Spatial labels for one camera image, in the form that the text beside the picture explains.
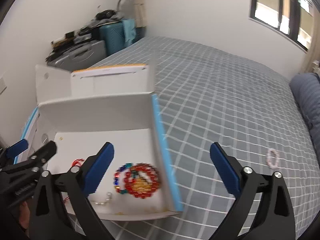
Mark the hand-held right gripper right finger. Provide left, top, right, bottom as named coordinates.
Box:
left=209, top=142, right=297, bottom=240

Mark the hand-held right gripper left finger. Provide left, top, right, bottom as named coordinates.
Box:
left=28, top=141, right=117, bottom=240

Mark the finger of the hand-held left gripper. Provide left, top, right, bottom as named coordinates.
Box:
left=0, top=138, right=29, bottom=167
left=0, top=140, right=58, bottom=180

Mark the multicoloured bead bracelet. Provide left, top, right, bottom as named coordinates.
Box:
left=114, top=163, right=137, bottom=195

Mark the silver pearl bracelet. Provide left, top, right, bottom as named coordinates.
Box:
left=94, top=191, right=113, bottom=206

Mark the yellow bead bracelet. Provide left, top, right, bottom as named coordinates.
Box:
left=132, top=177, right=152, bottom=193

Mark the white bead bracelet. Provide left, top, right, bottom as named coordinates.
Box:
left=266, top=148, right=280, bottom=168

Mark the red bead bracelet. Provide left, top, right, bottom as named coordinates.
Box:
left=123, top=162, right=161, bottom=198

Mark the blue and yellow cardboard box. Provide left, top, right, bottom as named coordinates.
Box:
left=14, top=63, right=185, bottom=222

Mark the person's left hand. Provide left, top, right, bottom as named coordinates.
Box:
left=18, top=201, right=33, bottom=232

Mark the grey checked bed sheet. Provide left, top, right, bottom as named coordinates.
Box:
left=64, top=35, right=315, bottom=240

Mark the grey suitcase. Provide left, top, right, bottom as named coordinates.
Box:
left=46, top=39, right=107, bottom=72

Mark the rolled blue striped quilt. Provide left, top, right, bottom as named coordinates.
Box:
left=289, top=72, right=320, bottom=143

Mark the teal suitcase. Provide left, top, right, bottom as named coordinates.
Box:
left=98, top=21, right=126, bottom=57

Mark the teal cloth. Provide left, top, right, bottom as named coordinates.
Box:
left=122, top=18, right=137, bottom=47

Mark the black bag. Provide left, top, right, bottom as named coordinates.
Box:
left=95, top=9, right=118, bottom=21

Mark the dark framed window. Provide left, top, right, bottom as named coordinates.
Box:
left=248, top=0, right=316, bottom=54

